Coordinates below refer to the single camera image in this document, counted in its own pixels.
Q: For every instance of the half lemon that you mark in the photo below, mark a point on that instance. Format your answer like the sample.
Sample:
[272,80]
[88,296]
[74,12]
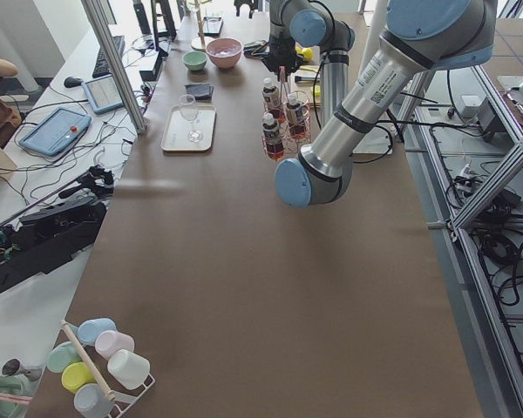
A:
[316,91]

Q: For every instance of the white plastic cup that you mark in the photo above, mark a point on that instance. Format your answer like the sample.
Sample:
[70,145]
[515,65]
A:
[128,368]

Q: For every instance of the cream rabbit serving tray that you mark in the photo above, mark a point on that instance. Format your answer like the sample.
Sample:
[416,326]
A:
[175,136]

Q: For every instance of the yellow lemon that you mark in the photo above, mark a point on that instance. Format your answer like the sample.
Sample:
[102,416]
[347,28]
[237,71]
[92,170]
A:
[306,53]

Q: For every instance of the black glass rack tray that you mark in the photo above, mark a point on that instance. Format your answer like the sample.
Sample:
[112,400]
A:
[212,26]

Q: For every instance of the steel muddler black tip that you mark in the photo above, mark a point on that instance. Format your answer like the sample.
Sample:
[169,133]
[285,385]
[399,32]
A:
[306,79]

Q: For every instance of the bamboo cutting board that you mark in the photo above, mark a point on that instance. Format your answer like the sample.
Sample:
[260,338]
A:
[306,70]

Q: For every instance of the green plastic cup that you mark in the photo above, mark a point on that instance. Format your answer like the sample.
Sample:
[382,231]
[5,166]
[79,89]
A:
[62,356]

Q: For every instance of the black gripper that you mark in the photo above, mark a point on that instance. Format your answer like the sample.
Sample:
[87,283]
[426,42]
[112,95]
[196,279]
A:
[280,51]

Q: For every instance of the black monitor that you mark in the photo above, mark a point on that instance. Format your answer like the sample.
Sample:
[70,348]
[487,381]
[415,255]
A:
[164,31]

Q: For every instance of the folded grey cloth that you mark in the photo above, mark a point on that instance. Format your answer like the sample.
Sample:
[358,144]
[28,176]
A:
[200,91]

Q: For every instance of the grey plastic cup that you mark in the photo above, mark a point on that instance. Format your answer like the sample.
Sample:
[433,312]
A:
[90,402]

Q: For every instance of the white cup rack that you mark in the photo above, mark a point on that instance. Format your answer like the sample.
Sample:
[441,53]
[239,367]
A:
[124,399]

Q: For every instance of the blue plastic cup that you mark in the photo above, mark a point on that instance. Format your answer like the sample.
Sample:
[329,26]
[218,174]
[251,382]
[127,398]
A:
[90,330]

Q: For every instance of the pink bowl of ice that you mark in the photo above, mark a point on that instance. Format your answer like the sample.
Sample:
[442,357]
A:
[224,52]

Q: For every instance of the copper wire bottle basket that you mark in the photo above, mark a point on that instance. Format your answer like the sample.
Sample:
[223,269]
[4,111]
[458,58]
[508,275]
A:
[291,146]

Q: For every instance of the clear wine glass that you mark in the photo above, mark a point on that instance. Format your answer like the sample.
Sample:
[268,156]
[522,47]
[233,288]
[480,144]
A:
[189,110]

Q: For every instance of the aluminium frame post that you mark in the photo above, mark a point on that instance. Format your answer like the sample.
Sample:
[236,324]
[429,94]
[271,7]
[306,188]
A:
[97,20]

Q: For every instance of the black bag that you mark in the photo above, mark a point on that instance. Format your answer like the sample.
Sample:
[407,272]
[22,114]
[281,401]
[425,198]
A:
[48,239]

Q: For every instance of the pink plastic cup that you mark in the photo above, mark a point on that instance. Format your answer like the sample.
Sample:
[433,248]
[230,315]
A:
[110,341]

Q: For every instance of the green bowl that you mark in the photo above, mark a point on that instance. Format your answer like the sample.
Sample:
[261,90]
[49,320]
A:
[195,60]

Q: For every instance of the wooden cup tree stand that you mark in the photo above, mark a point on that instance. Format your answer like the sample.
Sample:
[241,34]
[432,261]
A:
[200,42]

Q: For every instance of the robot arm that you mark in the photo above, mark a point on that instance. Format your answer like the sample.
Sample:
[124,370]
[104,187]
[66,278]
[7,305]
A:
[416,36]

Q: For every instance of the yellow plastic cup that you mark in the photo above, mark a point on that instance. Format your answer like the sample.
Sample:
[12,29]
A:
[75,376]

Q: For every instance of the tea bottle white cap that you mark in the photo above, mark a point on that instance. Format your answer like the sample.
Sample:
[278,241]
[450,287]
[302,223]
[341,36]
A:
[272,137]
[296,121]

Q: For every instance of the black computer mouse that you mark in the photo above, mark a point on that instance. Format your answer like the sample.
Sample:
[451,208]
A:
[71,82]

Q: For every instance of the blue teach pendant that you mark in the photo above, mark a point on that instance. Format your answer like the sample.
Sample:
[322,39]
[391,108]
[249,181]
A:
[102,94]
[60,130]

